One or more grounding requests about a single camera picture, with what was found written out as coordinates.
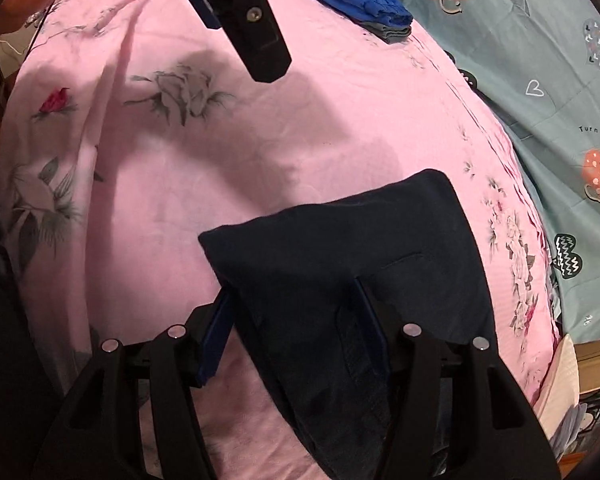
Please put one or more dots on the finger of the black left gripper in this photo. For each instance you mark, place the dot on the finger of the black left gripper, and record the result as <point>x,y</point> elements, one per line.
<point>252,29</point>

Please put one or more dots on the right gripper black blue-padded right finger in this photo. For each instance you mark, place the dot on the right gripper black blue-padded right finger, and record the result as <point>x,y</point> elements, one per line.
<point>455,411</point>

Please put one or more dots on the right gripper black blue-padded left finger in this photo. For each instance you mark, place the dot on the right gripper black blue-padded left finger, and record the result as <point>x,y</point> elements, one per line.
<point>101,437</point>

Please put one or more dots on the dark navy bear pants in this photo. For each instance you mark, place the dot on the dark navy bear pants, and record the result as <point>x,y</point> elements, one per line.
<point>299,281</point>

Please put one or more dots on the white textured pillow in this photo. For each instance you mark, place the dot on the white textured pillow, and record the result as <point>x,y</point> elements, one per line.
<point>560,389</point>

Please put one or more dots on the grey cloth on pillow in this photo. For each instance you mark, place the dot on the grey cloth on pillow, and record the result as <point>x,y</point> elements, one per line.
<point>574,430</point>

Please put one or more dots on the wooden headboard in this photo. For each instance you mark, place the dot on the wooden headboard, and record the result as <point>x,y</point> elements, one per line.
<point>588,358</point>

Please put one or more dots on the pink floral bed sheet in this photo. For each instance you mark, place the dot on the pink floral bed sheet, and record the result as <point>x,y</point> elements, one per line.
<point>133,129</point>

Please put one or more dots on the teal heart-print quilt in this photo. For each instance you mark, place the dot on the teal heart-print quilt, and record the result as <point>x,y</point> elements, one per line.
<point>536,63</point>

